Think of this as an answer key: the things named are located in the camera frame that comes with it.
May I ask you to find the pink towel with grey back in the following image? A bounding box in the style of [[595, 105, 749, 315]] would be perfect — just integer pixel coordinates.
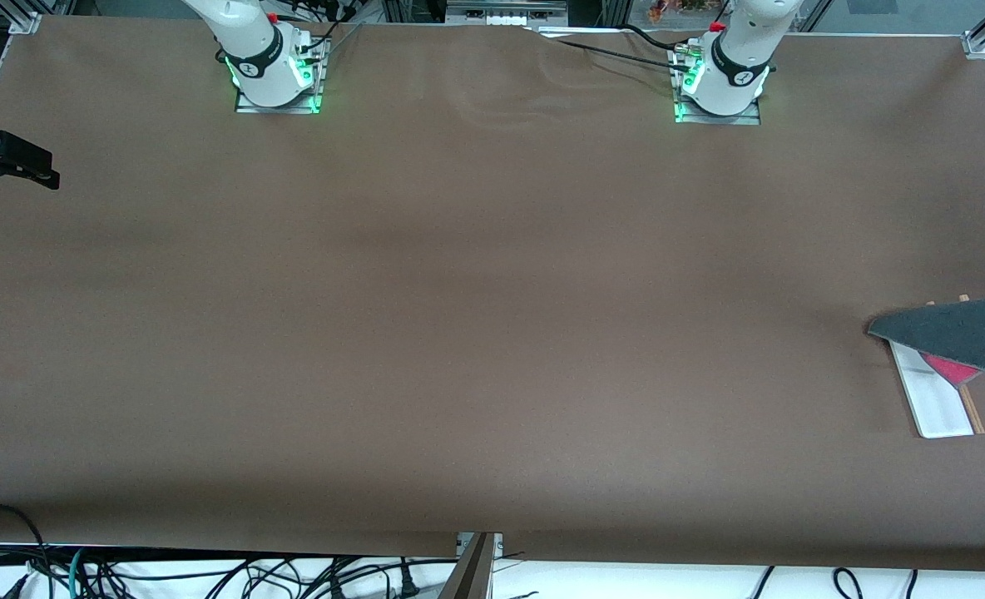
[[867, 295, 985, 389]]

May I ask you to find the brown table cover sheet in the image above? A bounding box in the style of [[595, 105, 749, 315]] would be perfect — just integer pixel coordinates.
[[0, 15, 985, 572]]

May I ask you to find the grey power strip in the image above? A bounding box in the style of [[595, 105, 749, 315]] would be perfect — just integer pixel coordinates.
[[447, 0, 568, 26]]

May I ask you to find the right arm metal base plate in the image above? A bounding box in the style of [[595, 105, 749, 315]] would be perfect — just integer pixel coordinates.
[[235, 37, 327, 115]]

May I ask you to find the black base power cable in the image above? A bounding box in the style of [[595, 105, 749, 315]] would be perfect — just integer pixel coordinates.
[[621, 23, 697, 55], [542, 33, 693, 74]]

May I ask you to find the dark metal camera post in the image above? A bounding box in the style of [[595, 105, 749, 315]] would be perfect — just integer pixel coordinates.
[[438, 532, 503, 599]]

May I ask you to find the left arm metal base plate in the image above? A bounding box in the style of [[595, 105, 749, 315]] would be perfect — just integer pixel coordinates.
[[671, 46, 761, 126]]

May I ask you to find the white rack base plate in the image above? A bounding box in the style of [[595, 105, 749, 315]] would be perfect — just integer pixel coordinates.
[[888, 341, 974, 439]]

